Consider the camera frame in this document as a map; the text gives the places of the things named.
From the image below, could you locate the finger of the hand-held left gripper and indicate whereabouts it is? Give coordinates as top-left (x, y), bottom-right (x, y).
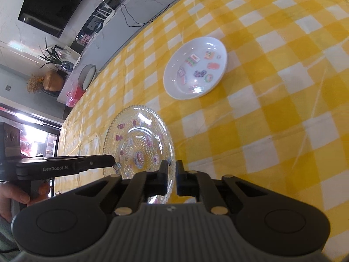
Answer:
top-left (79, 155), bottom-right (115, 170)

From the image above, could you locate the person's left hand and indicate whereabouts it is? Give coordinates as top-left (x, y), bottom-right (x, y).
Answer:
top-left (0, 181), bottom-right (51, 223)

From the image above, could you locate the white marble cabinet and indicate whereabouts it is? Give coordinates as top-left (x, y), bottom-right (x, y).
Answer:
top-left (58, 0), bottom-right (219, 107)

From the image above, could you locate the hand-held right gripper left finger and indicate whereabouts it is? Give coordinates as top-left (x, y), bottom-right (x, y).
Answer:
top-left (74, 160), bottom-right (169, 216)

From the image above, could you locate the green plant in blue vase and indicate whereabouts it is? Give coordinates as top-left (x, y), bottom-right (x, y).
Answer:
top-left (38, 37), bottom-right (75, 73)

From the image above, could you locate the pink box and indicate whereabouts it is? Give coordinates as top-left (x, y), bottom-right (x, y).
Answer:
top-left (65, 85), bottom-right (86, 107)

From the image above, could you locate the white router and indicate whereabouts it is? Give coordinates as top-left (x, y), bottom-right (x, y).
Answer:
top-left (94, 2), bottom-right (117, 23)

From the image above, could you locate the golden vase with dried flowers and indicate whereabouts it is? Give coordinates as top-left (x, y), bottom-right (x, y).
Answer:
top-left (26, 69), bottom-right (65, 94)

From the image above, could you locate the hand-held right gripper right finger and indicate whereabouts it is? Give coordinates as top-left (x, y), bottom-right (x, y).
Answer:
top-left (175, 160), bottom-right (274, 215)

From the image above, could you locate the black television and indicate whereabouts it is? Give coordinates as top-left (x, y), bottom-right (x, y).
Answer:
top-left (18, 0), bottom-right (100, 38)

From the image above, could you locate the small white plate with stickers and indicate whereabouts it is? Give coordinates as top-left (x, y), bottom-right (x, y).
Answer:
top-left (163, 36), bottom-right (228, 100)

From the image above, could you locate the glass door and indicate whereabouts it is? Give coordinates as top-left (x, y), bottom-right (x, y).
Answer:
top-left (0, 109), bottom-right (64, 160)

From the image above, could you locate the yellow checked tablecloth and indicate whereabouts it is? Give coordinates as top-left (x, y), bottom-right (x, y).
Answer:
top-left (50, 0), bottom-right (349, 262)

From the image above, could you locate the white picture card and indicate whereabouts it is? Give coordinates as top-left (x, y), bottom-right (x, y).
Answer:
top-left (55, 45), bottom-right (82, 64)

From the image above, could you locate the black cable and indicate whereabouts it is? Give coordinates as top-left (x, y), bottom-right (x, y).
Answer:
top-left (119, 3), bottom-right (171, 28)

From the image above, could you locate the clear glass plate with stickers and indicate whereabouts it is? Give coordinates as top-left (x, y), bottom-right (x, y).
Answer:
top-left (103, 105), bottom-right (175, 205)

